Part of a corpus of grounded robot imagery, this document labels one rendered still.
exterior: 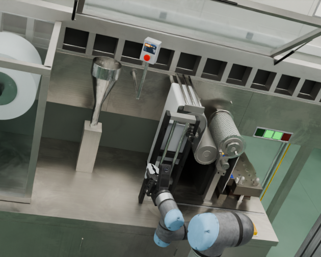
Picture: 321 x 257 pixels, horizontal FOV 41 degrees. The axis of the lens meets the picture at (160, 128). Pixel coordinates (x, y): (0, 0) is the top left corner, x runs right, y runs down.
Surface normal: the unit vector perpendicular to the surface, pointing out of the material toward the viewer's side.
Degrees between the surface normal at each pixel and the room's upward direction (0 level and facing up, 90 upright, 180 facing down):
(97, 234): 90
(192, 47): 90
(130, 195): 0
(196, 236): 83
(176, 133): 90
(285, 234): 0
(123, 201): 0
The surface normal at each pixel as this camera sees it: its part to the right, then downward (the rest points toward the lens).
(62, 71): 0.12, 0.54
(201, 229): -0.88, -0.12
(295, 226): 0.26, -0.83
